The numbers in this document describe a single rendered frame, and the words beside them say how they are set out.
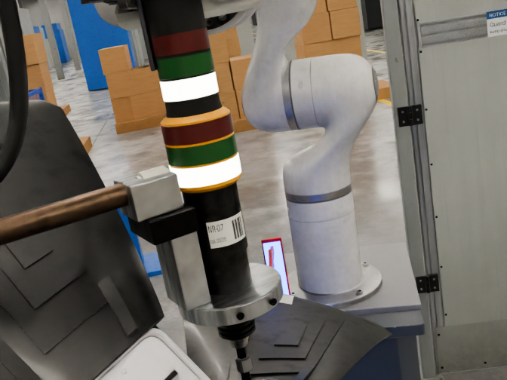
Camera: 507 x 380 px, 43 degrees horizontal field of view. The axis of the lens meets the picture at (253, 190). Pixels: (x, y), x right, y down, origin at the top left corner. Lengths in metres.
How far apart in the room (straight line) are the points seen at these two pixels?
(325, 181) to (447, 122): 1.22
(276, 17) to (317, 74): 0.11
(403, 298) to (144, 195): 0.83
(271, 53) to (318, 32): 7.52
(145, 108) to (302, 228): 8.65
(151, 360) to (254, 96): 0.73
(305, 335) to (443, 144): 1.74
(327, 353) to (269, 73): 0.60
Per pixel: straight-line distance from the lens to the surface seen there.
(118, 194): 0.37
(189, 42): 0.37
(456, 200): 2.35
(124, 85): 9.70
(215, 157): 0.38
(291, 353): 0.56
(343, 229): 1.13
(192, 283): 0.40
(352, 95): 1.06
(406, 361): 1.16
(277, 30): 1.04
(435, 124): 2.26
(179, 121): 0.38
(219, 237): 0.39
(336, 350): 0.58
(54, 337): 0.41
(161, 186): 0.37
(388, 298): 1.16
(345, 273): 1.16
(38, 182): 0.47
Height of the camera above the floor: 1.47
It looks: 16 degrees down
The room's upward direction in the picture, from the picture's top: 10 degrees counter-clockwise
